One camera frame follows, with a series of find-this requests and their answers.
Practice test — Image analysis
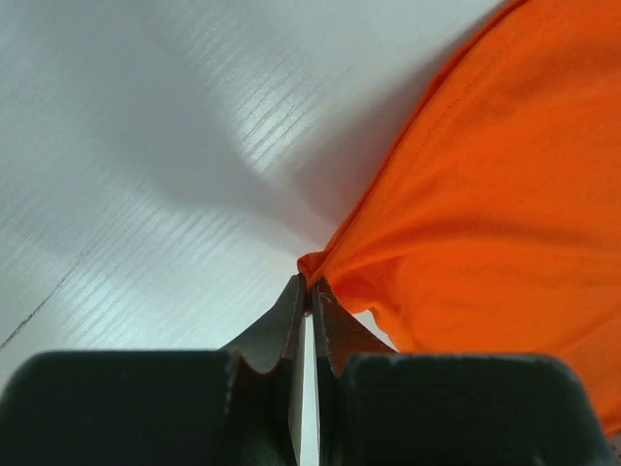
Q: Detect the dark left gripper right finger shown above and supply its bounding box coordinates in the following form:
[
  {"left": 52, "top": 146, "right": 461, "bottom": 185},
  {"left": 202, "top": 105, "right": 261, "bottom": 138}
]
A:
[{"left": 311, "top": 281, "right": 618, "bottom": 465}]

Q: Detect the orange t shirt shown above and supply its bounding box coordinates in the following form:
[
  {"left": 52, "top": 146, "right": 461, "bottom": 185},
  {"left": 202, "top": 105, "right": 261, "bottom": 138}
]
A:
[{"left": 298, "top": 1, "right": 620, "bottom": 435}]

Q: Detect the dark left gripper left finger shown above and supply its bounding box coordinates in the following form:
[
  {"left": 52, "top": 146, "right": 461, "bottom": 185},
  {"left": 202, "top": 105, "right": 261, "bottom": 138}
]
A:
[{"left": 1, "top": 276, "right": 306, "bottom": 465}]

